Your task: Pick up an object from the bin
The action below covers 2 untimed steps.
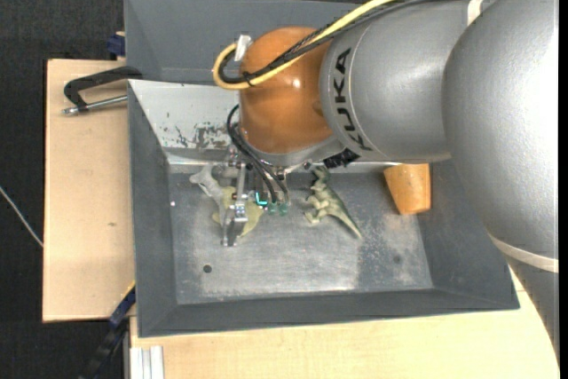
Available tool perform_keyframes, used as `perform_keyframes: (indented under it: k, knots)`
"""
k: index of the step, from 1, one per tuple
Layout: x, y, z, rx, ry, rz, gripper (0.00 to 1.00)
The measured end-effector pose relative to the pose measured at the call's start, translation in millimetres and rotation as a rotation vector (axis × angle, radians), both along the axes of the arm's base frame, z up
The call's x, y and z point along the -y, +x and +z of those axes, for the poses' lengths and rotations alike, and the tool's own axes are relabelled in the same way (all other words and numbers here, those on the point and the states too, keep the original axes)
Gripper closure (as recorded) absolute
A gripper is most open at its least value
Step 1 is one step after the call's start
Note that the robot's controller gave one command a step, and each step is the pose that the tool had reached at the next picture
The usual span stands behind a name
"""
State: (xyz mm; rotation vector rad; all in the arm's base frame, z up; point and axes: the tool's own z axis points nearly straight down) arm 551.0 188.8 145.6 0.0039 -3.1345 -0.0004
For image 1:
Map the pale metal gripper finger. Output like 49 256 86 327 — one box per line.
233 202 249 239
220 201 238 248

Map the pale yellow toy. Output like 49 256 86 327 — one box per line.
210 186 266 237

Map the pale grey toy animal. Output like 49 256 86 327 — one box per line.
189 165 233 201

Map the grey metal bin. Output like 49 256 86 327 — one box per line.
122 0 521 339

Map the green toy dinosaur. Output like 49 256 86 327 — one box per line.
303 166 363 240

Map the brown cardboard board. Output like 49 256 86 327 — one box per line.
42 58 137 323

